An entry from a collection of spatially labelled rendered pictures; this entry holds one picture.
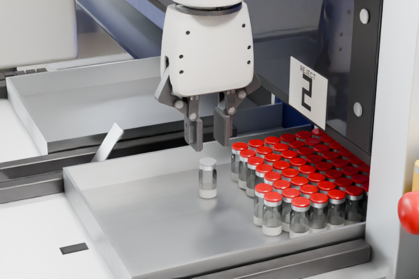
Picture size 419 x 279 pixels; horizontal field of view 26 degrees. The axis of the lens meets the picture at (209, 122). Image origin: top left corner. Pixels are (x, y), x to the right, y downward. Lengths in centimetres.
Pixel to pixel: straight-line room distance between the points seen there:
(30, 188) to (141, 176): 14
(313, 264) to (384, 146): 14
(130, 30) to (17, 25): 22
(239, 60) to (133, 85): 45
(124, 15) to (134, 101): 53
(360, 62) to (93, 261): 35
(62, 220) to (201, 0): 30
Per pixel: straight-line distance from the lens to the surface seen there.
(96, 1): 201
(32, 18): 177
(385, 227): 95
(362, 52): 93
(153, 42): 173
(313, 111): 104
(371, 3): 91
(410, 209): 84
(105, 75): 146
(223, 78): 103
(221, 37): 101
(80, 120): 133
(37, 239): 104
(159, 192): 111
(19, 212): 110
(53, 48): 179
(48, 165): 117
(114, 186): 113
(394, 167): 91
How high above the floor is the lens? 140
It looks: 23 degrees down
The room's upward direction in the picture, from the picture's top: straight up
